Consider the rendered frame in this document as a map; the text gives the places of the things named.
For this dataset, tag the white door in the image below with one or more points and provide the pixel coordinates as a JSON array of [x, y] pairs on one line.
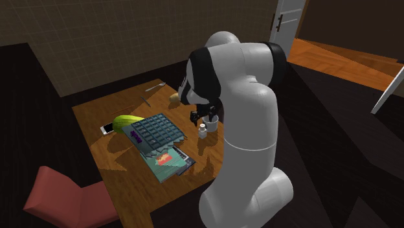
[[288, 22]]

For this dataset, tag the teal book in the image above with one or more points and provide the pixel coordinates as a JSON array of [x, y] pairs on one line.
[[165, 165]]

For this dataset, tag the silver fork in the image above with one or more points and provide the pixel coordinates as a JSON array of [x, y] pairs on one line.
[[155, 86]]

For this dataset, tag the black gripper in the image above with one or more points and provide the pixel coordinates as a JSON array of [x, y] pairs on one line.
[[205, 107]]

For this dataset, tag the white phone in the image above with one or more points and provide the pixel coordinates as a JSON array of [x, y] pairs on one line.
[[106, 128]]

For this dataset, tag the dark pen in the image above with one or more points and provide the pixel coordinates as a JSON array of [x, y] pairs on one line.
[[145, 101]]

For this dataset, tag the brown pencil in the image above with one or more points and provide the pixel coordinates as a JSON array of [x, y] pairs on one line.
[[122, 110]]

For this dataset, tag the yellow-green melon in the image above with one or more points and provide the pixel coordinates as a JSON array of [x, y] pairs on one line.
[[123, 123]]

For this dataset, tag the red chair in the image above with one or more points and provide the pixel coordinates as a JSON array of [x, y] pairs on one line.
[[63, 199]]

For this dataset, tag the blue grid-patterned box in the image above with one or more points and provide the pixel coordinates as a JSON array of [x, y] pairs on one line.
[[154, 132]]

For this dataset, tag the brown potato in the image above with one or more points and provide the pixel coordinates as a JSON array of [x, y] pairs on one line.
[[174, 98]]

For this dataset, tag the wooden table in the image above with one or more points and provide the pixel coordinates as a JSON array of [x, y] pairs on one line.
[[132, 189]]

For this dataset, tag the white mug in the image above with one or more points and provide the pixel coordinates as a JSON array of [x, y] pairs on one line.
[[212, 125]]

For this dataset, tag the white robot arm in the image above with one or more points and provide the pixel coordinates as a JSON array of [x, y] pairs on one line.
[[249, 126]]

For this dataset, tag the white slanted board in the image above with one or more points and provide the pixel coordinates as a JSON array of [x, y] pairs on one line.
[[388, 90]]

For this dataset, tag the dark blue book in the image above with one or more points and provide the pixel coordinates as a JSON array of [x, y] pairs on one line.
[[188, 162]]

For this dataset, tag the small white shaker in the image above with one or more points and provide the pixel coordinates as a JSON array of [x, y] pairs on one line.
[[202, 132]]

